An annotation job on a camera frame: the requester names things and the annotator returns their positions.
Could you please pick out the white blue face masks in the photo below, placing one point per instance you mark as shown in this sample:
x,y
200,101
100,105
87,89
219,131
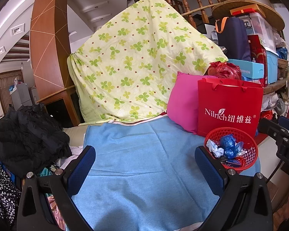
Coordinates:
x,y
214,149

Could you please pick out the navy bag orange handles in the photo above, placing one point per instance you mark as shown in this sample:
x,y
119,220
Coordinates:
x,y
232,35

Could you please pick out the brown wooden headboard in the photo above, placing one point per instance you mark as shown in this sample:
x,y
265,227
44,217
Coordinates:
x,y
49,49

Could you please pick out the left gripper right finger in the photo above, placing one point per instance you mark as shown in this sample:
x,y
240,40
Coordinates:
x,y
244,202

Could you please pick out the colourful clothes pile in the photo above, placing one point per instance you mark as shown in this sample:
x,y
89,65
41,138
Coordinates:
x,y
9,201

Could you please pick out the red Nilrich paper bag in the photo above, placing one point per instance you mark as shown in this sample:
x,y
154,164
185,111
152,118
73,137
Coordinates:
x,y
228,103

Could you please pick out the black plastic bag pile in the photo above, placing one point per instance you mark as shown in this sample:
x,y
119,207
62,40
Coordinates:
x,y
31,140

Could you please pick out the light blue cardboard box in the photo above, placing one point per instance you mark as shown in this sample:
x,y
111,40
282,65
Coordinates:
x,y
249,69

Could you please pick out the red plastic mesh basket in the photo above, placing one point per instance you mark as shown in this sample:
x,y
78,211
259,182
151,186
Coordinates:
x,y
248,156

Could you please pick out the blue plastic bag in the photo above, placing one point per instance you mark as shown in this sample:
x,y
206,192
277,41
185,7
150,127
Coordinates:
x,y
231,148

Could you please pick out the pink pillow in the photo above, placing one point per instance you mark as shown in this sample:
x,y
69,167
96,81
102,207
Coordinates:
x,y
182,107

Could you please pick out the green clover quilt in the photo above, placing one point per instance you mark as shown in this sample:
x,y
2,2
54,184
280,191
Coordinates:
x,y
126,70

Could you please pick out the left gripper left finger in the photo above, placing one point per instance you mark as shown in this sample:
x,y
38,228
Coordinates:
x,y
34,212

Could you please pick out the red crumpled plastic bag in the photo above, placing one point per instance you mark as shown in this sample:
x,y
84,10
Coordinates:
x,y
224,70

